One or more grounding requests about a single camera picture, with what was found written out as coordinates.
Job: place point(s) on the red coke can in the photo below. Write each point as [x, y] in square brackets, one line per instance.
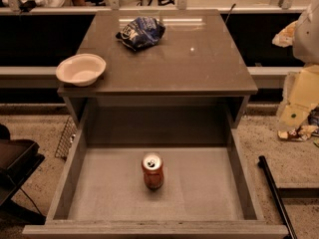
[152, 166]

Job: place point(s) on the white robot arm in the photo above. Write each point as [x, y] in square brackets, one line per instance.
[303, 36]

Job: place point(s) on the grey cabinet counter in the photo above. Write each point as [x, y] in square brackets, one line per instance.
[195, 57]

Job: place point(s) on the open grey top drawer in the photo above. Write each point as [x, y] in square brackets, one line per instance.
[207, 192]

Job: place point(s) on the blue chip bag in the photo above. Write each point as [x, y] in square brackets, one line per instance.
[141, 33]

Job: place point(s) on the white paper bowl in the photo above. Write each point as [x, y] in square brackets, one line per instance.
[81, 70]

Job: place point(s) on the brown snack wrapper on floor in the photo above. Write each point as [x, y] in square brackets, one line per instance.
[300, 134]

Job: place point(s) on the black tray stand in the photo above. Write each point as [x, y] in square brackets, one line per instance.
[19, 158]

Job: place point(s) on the blue snack bag on floor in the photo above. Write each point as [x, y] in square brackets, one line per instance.
[313, 118]

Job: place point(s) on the black metal bar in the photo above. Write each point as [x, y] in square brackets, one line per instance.
[262, 163]

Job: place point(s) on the wire mesh basket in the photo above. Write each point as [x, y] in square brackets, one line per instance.
[66, 139]

